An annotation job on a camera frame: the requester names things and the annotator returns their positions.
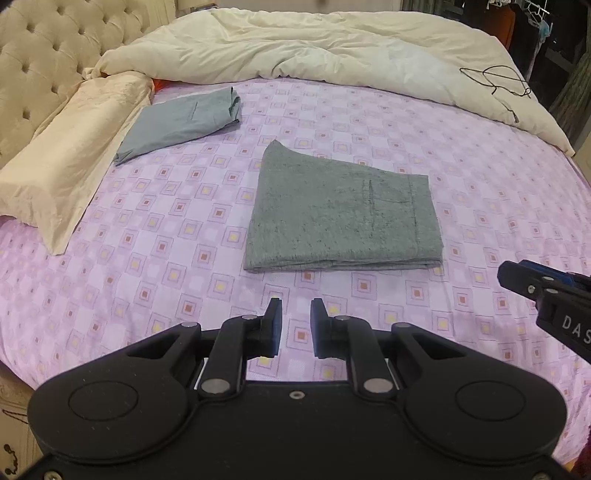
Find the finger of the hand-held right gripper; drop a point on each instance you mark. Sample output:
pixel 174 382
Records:
pixel 515 277
pixel 554 273

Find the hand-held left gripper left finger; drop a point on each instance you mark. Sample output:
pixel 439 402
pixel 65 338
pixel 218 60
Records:
pixel 276 323

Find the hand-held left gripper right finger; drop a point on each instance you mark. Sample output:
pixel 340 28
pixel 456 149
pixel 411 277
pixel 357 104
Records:
pixel 317 327

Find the grey-green towel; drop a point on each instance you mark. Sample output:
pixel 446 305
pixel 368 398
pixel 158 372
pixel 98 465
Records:
pixel 341 212

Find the folded blue-grey pants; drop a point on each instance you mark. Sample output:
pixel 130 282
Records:
pixel 180 120

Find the green curtain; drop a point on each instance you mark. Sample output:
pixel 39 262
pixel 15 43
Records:
pixel 572 92

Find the dark hanging clothes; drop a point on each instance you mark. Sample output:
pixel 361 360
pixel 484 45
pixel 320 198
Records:
pixel 526 41

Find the orange hanging garment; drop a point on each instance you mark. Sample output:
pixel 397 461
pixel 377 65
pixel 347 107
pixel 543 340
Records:
pixel 502 25

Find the small red cloth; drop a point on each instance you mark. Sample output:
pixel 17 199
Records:
pixel 158 85

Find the beige pillow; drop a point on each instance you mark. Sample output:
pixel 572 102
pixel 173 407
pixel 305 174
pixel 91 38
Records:
pixel 69 152

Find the beige duvet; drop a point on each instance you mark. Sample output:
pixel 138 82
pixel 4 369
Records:
pixel 323 46

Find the beige tufted headboard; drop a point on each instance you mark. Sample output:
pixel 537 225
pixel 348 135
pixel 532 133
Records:
pixel 41 55

